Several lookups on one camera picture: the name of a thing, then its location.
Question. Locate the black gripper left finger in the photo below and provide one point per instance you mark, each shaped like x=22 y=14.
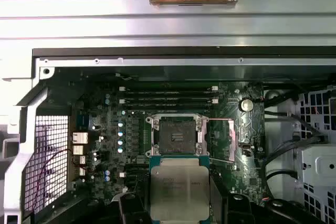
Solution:
x=134 y=208

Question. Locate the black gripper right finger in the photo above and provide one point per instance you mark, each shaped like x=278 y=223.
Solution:
x=249 y=209

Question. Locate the silver green CPU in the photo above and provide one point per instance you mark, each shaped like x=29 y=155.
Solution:
x=178 y=187

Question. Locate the metal socket cover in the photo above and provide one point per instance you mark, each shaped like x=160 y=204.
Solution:
x=233 y=140

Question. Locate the CPU socket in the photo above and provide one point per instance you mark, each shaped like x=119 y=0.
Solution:
x=176 y=134

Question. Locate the green motherboard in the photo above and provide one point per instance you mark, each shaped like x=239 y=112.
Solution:
x=110 y=119

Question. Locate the silver coin cell battery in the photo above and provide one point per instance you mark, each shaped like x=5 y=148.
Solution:
x=245 y=105

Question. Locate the black open PC case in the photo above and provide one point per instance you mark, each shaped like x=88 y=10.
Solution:
x=157 y=53

